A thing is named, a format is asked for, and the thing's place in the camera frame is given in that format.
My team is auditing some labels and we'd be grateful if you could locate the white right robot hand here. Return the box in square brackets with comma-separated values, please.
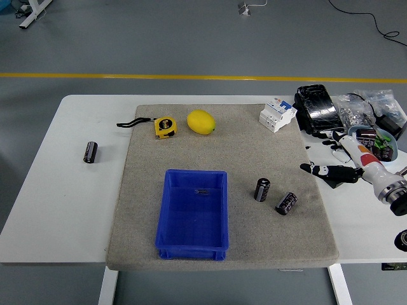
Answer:
[300, 128, 404, 200]

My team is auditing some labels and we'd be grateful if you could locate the black battery with purple print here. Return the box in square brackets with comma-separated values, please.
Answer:
[275, 191, 298, 216]

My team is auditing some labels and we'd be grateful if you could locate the black cylindrical battery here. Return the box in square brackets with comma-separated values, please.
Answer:
[254, 177, 271, 203]
[83, 141, 99, 165]

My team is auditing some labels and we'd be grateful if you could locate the blue plastic box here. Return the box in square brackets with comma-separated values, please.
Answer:
[154, 168, 230, 261]

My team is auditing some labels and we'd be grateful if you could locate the green terminal connector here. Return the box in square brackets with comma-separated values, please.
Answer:
[374, 135, 392, 149]

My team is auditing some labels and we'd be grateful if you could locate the large brown capacitor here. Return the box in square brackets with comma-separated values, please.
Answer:
[355, 128, 378, 140]

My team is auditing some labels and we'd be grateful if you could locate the light blue bowl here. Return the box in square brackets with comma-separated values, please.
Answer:
[347, 125, 400, 163]

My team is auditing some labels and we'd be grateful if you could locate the small black block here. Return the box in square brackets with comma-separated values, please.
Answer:
[323, 178, 347, 191]

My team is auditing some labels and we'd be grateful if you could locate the black power adapter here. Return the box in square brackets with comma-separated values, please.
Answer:
[375, 114, 406, 140]

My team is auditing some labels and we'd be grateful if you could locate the plastic bag of metal nuts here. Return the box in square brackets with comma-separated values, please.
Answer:
[335, 94, 376, 128]

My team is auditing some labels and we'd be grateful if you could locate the clear plastic bag of parts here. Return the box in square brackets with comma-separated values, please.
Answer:
[354, 89, 407, 128]

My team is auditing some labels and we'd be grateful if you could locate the black plastic-wrapped pedal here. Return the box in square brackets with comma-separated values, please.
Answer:
[293, 84, 346, 136]

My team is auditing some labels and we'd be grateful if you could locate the white circuit breaker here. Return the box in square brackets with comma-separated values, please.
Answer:
[258, 98, 298, 134]

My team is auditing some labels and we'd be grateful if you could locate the grey-brown mat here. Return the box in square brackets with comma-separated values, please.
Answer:
[106, 104, 340, 271]

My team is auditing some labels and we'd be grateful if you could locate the white table leg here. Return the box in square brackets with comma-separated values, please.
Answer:
[328, 264, 353, 305]
[97, 266, 119, 305]

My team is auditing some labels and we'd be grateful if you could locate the yellow lemon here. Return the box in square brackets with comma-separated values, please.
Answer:
[186, 109, 217, 136]

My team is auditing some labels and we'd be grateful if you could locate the yellow tape measure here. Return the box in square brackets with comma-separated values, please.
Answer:
[116, 116, 178, 140]

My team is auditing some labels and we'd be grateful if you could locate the thin wire loop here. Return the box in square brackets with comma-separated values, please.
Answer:
[331, 149, 348, 164]

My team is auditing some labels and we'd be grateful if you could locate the black floor cable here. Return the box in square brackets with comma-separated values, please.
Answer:
[327, 0, 407, 48]

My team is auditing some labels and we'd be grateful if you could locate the white desk frame foot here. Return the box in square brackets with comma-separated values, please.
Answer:
[18, 0, 53, 31]

